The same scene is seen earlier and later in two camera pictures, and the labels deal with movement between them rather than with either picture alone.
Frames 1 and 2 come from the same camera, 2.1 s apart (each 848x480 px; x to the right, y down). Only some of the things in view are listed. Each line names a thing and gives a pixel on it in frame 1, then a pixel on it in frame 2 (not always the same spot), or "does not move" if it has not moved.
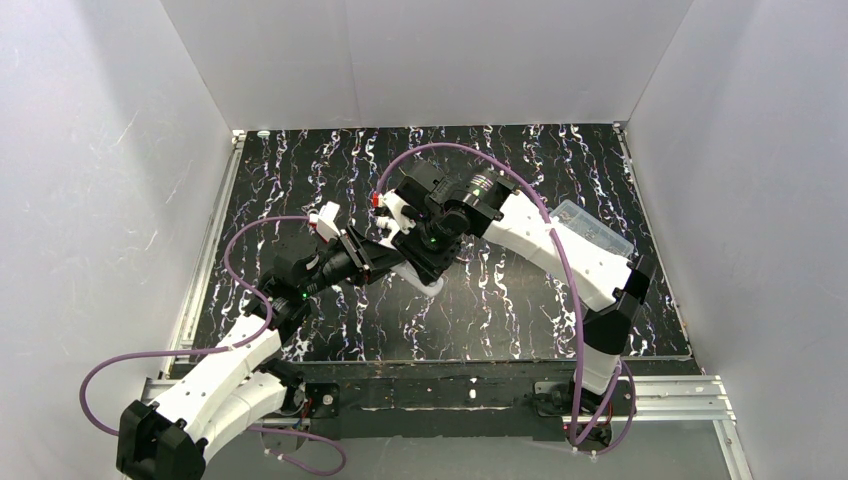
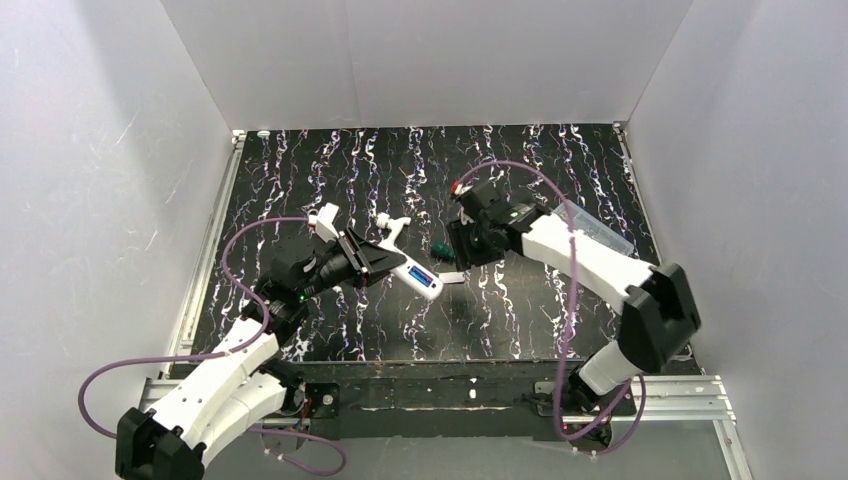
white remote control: [407, 271] does not move
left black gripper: [357, 253] does not move
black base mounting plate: [467, 400] does not move
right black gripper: [432, 263] to [467, 241]
